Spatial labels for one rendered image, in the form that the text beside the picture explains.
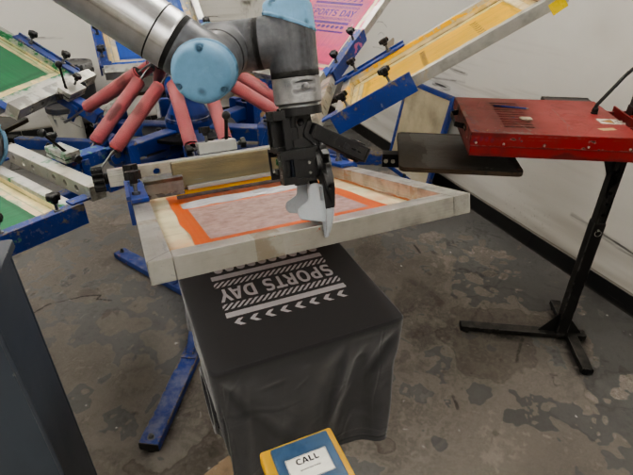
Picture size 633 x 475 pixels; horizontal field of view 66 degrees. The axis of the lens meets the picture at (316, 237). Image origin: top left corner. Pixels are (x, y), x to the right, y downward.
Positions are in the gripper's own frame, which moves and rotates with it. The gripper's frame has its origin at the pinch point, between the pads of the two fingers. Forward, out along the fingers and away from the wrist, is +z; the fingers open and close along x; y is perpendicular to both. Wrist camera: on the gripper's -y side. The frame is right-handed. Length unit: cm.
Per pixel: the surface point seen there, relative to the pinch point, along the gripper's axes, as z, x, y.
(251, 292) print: 22.8, -33.7, 7.1
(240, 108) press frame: -17, -153, -26
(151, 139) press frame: -11, -129, 17
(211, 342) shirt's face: 26.3, -21.1, 19.9
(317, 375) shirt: 38.3, -15.2, -0.8
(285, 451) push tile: 32.9, 10.0, 14.8
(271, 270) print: 20.9, -40.6, -0.4
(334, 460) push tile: 34.1, 14.3, 8.1
